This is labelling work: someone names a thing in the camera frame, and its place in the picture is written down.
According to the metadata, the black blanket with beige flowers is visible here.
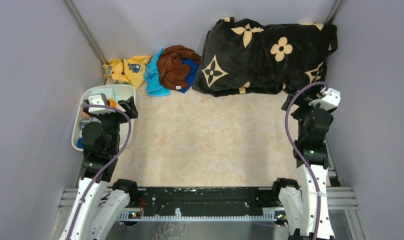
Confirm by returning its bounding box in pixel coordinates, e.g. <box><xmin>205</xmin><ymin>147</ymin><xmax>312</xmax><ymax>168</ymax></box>
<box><xmin>192</xmin><ymin>17</ymin><xmax>338</xmax><ymax>97</ymax></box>

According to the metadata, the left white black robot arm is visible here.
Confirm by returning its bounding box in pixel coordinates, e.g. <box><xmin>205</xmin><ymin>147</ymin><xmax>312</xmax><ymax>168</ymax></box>
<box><xmin>59</xmin><ymin>93</ymin><xmax>140</xmax><ymax>240</ymax></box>

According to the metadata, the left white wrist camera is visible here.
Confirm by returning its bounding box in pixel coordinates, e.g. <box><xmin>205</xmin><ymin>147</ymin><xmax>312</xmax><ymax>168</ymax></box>
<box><xmin>84</xmin><ymin>93</ymin><xmax>111</xmax><ymax>116</ymax></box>

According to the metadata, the white plastic basket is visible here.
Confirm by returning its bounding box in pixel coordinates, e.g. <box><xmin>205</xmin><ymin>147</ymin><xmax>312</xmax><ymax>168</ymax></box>
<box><xmin>71</xmin><ymin>84</ymin><xmax>136</xmax><ymax>152</ymax></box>

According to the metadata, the yellow printed cloth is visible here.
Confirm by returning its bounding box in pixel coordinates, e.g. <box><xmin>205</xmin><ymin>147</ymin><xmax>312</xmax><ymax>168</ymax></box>
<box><xmin>103</xmin><ymin>55</ymin><xmax>151</xmax><ymax>90</ymax></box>

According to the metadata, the brown towel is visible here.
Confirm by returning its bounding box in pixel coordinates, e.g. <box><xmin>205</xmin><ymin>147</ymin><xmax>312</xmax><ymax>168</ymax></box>
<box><xmin>157</xmin><ymin>45</ymin><xmax>201</xmax><ymax>90</ymax></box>

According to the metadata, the dark blue towel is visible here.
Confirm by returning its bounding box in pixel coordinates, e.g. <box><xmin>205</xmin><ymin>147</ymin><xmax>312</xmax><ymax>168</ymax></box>
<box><xmin>178</xmin><ymin>58</ymin><xmax>199</xmax><ymax>93</ymax></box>

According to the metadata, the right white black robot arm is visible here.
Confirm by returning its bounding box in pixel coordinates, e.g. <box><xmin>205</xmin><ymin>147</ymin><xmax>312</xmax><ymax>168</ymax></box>
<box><xmin>271</xmin><ymin>91</ymin><xmax>336</xmax><ymax>240</ymax></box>

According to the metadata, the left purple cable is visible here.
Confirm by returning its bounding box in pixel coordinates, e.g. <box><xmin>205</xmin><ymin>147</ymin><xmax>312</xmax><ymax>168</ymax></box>
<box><xmin>65</xmin><ymin>103</ymin><xmax>133</xmax><ymax>240</ymax></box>

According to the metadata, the mint green rolled towel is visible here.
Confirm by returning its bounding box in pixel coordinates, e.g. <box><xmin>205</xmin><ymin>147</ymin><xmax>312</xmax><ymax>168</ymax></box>
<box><xmin>100</xmin><ymin>87</ymin><xmax>119</xmax><ymax>102</ymax></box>

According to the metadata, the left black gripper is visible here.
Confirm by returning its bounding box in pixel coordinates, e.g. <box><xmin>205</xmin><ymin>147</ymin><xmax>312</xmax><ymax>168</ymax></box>
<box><xmin>84</xmin><ymin>96</ymin><xmax>138</xmax><ymax>153</ymax></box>

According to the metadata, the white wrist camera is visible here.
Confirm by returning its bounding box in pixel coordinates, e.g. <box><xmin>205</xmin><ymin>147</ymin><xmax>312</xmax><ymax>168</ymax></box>
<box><xmin>309</xmin><ymin>87</ymin><xmax>341</xmax><ymax>111</ymax></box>
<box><xmin>84</xmin><ymin>93</ymin><xmax>111</xmax><ymax>116</ymax></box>

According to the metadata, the light blue towel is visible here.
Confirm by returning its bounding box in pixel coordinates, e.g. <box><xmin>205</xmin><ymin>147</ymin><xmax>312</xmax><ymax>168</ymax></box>
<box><xmin>143</xmin><ymin>48</ymin><xmax>170</xmax><ymax>97</ymax></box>

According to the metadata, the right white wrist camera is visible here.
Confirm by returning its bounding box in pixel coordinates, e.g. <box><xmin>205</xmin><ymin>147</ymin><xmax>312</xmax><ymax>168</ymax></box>
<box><xmin>309</xmin><ymin>87</ymin><xmax>341</xmax><ymax>111</ymax></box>

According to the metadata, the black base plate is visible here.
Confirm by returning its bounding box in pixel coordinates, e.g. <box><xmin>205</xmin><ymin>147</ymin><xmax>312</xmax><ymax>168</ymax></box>
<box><xmin>127</xmin><ymin>186</ymin><xmax>283</xmax><ymax>217</ymax></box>

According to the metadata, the aluminium frame rail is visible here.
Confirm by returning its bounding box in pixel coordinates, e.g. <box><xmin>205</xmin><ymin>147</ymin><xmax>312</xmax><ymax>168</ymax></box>
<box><xmin>49</xmin><ymin>186</ymin><xmax>371</xmax><ymax>240</ymax></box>

